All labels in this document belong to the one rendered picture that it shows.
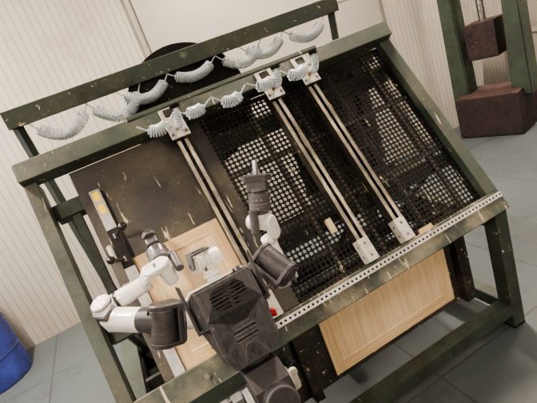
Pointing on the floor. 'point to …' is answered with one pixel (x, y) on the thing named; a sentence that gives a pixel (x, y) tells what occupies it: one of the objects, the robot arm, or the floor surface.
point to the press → (510, 39)
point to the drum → (11, 357)
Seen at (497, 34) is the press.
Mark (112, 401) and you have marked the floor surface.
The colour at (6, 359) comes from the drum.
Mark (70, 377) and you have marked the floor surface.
